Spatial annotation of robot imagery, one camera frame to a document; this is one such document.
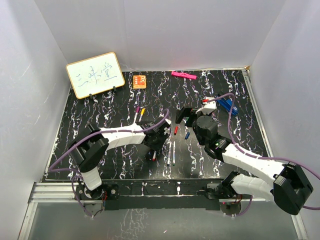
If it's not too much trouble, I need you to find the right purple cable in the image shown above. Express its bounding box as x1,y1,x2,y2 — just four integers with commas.
204,92,320,217

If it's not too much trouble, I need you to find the white pen green end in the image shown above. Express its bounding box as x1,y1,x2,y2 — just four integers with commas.
166,141,172,167

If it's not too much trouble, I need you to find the white pen blue end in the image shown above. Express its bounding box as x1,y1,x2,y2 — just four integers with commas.
172,141,176,166

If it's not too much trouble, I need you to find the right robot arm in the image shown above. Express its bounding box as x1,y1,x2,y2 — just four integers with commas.
175,107,314,215

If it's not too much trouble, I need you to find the orange notepad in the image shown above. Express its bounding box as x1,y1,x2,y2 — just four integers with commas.
132,75,147,90

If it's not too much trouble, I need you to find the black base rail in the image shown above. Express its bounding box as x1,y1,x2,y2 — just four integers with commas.
74,178,253,213

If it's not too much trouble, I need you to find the white pen purple end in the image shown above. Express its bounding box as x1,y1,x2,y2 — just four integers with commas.
133,107,139,123

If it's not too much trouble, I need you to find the white pen yellow end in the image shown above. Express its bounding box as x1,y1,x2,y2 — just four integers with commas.
139,112,144,122

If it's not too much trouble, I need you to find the pink plastic piece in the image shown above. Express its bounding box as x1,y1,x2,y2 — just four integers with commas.
171,71,197,80

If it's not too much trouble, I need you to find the small whiteboard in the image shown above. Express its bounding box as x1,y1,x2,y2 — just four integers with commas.
65,52,125,100

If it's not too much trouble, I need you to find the white pen red end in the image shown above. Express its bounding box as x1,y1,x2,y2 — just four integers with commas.
152,151,157,161

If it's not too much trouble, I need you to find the blue pen cap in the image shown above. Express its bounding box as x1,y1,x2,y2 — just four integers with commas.
184,132,190,140

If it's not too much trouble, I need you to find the blue stapler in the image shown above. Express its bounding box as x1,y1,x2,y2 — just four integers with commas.
217,97,238,116

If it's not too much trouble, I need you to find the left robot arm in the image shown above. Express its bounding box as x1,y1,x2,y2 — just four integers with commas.
68,117,172,200

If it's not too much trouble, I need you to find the red pen cap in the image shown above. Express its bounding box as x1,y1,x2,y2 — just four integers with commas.
174,126,179,135

